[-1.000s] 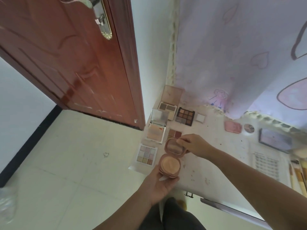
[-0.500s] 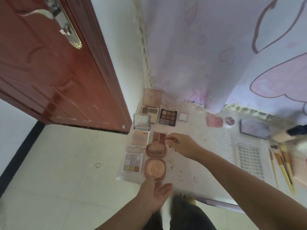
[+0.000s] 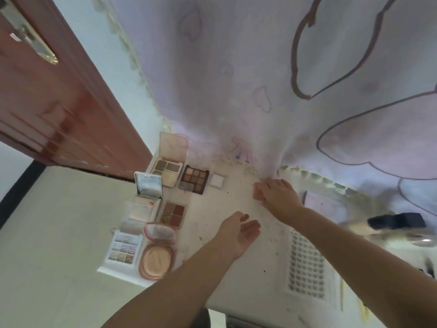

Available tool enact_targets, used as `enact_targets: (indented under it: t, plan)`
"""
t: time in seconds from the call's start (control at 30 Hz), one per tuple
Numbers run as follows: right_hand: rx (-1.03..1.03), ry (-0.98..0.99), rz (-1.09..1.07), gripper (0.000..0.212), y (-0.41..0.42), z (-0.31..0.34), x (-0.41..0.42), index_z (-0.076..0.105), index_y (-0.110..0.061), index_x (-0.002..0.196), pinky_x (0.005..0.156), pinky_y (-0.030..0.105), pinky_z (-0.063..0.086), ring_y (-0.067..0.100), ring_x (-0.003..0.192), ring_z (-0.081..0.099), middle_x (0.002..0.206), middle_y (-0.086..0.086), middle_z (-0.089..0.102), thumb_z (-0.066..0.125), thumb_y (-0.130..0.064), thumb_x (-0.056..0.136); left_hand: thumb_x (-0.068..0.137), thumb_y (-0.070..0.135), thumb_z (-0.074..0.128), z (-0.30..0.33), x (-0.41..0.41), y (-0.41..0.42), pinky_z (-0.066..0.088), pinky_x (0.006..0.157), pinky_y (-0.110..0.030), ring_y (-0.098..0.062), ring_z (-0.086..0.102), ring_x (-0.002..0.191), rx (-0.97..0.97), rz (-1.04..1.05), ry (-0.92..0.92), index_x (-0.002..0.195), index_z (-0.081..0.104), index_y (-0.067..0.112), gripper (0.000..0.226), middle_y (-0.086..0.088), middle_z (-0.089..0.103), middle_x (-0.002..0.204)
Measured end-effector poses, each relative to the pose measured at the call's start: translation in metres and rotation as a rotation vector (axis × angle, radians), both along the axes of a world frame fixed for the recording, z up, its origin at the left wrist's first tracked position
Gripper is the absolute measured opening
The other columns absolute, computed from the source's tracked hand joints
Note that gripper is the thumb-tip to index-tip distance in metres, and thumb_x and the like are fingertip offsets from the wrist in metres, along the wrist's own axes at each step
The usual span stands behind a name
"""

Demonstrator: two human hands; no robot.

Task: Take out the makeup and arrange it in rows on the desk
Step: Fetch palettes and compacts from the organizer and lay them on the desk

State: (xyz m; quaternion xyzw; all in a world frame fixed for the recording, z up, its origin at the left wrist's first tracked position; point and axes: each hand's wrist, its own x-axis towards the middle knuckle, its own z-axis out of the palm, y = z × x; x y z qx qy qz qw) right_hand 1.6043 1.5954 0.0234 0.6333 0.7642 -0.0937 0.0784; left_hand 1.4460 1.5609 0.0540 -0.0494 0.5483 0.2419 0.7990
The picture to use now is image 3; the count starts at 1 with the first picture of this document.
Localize beige palette with lid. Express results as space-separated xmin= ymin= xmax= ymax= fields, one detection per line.
xmin=149 ymin=132 xmax=189 ymax=188

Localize small four-pan red palette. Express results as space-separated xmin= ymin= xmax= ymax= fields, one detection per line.
xmin=157 ymin=200 xmax=188 ymax=229

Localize silver door lever handle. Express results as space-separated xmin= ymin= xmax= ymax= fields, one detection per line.
xmin=0 ymin=0 xmax=59 ymax=65

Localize round pink powder compact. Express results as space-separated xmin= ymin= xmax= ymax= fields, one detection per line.
xmin=138 ymin=223 xmax=177 ymax=281

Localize false eyelash tray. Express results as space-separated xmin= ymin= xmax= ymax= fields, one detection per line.
xmin=286 ymin=230 xmax=327 ymax=299

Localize white table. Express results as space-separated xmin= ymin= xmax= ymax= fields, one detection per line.
xmin=97 ymin=160 xmax=437 ymax=328

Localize dark square foundation bottle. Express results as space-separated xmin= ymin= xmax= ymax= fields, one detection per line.
xmin=396 ymin=212 xmax=427 ymax=230

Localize person's right hand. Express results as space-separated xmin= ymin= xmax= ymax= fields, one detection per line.
xmin=252 ymin=178 xmax=305 ymax=226

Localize white round bottle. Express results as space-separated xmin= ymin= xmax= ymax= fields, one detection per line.
xmin=375 ymin=232 xmax=437 ymax=250

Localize pastel eyeshadow palette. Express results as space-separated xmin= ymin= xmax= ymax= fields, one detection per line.
xmin=106 ymin=218 xmax=144 ymax=267

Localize nine-pan brown eyeshadow palette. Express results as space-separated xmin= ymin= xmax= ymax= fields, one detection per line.
xmin=178 ymin=164 xmax=210 ymax=195

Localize person's left forearm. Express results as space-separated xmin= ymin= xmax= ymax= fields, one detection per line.
xmin=101 ymin=242 xmax=239 ymax=328

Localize brown wooden door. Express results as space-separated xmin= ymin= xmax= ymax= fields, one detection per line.
xmin=0 ymin=0 xmax=153 ymax=181

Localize person's right forearm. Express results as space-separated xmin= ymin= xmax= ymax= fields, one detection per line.
xmin=283 ymin=206 xmax=437 ymax=328

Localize mirrored blush palette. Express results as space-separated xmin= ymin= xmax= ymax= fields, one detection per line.
xmin=128 ymin=171 xmax=163 ymax=222

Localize lilac heart print cloth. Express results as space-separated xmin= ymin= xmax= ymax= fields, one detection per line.
xmin=92 ymin=0 xmax=437 ymax=236

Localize person's left hand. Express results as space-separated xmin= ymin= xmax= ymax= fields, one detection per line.
xmin=215 ymin=210 xmax=262 ymax=260

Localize glass foundation bottle black cap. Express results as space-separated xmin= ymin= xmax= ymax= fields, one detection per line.
xmin=348 ymin=215 xmax=398 ymax=237

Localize person's grey trousers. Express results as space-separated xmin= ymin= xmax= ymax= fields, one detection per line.
xmin=194 ymin=307 xmax=211 ymax=328

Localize gold handle makeup brush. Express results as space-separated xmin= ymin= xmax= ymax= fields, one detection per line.
xmin=358 ymin=298 xmax=371 ymax=322

